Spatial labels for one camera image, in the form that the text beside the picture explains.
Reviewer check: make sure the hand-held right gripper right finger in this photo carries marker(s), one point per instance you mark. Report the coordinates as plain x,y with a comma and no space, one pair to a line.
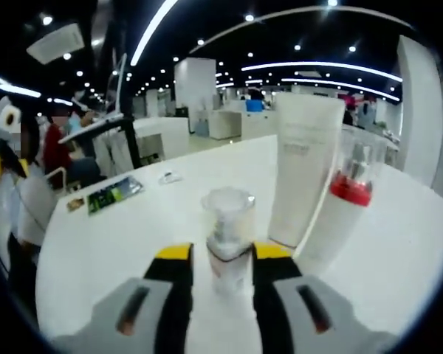
302,317

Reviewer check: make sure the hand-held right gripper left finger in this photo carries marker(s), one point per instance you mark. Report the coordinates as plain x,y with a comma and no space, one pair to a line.
144,317

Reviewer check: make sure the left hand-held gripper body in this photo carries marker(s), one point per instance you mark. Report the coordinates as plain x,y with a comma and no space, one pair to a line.
1,128

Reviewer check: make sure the small gold skincare sachet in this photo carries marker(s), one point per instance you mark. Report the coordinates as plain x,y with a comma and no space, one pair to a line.
75,204

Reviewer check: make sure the red collar skincare bottle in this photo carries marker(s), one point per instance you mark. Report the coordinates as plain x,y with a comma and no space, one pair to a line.
339,236

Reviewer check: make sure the green silver skincare sachet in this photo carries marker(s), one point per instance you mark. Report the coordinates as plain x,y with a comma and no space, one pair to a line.
114,195

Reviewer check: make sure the clear cap skincare bottle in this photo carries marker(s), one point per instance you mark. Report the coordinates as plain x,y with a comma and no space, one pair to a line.
227,228

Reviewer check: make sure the white skincare tube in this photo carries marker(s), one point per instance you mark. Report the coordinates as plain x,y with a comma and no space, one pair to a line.
302,166

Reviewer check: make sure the blue storage box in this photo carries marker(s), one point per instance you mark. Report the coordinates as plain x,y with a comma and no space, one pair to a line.
254,105

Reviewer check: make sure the white chair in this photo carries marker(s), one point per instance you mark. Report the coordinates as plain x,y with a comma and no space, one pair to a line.
64,180

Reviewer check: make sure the white tilted board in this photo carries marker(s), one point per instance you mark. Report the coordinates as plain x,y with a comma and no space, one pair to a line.
92,129

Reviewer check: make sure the ceiling air conditioner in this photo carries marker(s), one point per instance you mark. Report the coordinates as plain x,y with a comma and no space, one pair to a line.
55,42

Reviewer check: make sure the black stand pole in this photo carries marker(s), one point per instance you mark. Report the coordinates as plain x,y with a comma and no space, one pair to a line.
131,147

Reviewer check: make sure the small white sample packet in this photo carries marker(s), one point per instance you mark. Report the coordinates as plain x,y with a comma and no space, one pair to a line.
170,177

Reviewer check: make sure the white cabinet desk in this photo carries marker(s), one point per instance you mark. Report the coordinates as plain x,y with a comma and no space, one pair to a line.
170,136

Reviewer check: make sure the long ceiling light strip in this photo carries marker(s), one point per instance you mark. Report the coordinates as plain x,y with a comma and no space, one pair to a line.
147,33

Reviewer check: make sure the white square column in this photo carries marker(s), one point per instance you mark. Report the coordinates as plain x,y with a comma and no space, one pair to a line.
195,88

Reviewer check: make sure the long white office desk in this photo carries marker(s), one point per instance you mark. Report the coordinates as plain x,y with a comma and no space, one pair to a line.
258,123

